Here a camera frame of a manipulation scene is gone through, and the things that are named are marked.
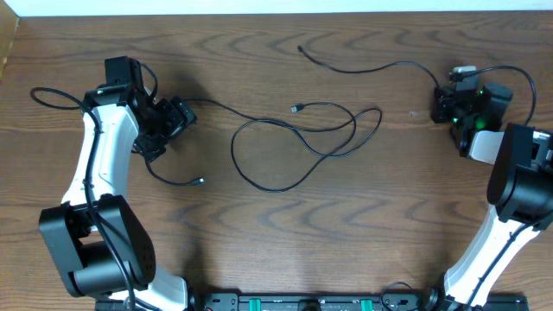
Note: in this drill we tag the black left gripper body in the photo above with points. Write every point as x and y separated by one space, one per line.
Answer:
168 122

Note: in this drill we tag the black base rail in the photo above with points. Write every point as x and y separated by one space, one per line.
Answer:
315 301

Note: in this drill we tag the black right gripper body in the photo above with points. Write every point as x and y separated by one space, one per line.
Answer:
447 111

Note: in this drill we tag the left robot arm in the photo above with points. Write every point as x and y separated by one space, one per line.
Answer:
97 243

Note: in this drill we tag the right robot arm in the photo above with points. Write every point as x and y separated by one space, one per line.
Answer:
519 192

